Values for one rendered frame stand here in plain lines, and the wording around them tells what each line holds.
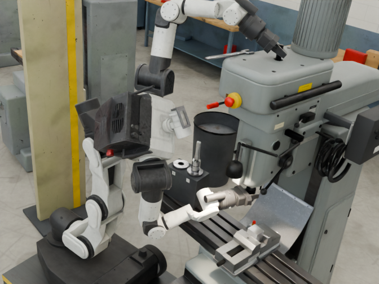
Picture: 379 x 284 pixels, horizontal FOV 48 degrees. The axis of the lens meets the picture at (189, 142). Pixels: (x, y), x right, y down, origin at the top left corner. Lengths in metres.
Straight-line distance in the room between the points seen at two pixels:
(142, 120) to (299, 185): 1.02
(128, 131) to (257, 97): 0.50
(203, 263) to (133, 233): 1.44
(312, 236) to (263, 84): 1.15
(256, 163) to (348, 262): 2.11
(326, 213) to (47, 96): 2.02
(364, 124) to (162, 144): 0.82
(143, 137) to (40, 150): 1.78
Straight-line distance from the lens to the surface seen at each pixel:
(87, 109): 2.02
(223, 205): 1.93
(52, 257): 2.62
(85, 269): 2.54
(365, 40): 6.27
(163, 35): 1.80
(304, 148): 1.99
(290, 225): 2.38
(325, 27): 1.85
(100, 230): 2.26
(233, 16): 1.69
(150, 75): 1.82
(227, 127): 4.26
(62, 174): 3.56
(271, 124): 1.68
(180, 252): 3.46
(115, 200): 2.19
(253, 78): 1.56
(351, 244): 4.00
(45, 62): 3.11
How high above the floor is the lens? 2.39
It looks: 29 degrees down
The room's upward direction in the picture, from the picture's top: 7 degrees clockwise
